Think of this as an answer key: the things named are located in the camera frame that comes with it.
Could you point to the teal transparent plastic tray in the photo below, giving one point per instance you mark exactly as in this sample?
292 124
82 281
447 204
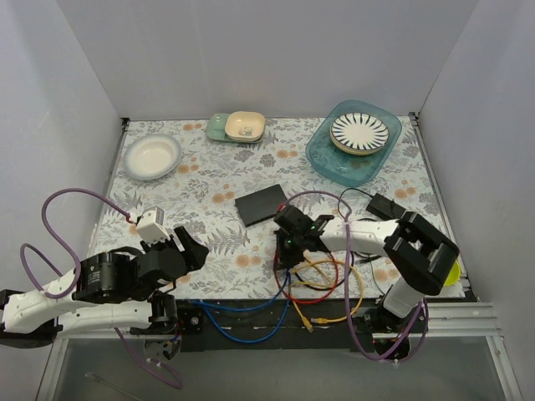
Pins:
344 168

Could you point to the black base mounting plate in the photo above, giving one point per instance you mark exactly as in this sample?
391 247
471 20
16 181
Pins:
240 324

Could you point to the green square dish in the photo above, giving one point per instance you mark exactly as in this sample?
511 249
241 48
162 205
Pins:
215 129

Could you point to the white blue-rimmed bowl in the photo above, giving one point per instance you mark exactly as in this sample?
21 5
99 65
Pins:
152 157

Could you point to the floral patterned table mat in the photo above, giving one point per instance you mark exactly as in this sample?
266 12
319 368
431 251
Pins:
226 195

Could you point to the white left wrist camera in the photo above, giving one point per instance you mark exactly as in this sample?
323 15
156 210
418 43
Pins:
150 225

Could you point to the striped white blue plate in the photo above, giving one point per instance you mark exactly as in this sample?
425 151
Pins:
359 134

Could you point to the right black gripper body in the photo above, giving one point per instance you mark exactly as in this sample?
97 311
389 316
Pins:
285 249

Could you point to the lime green bowl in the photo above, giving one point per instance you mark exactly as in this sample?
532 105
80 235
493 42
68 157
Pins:
454 274

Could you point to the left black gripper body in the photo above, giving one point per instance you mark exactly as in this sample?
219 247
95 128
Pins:
176 249

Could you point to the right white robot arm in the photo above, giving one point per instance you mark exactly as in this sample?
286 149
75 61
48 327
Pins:
423 255

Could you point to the black network switch box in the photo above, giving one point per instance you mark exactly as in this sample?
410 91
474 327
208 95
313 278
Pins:
260 205

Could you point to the beige square bowl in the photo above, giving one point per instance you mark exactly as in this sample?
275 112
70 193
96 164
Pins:
245 126

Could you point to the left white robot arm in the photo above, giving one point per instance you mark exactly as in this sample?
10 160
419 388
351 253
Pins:
121 288

